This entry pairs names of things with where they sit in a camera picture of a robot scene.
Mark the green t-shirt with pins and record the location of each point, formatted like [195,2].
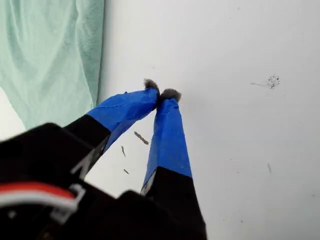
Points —
[45,50]

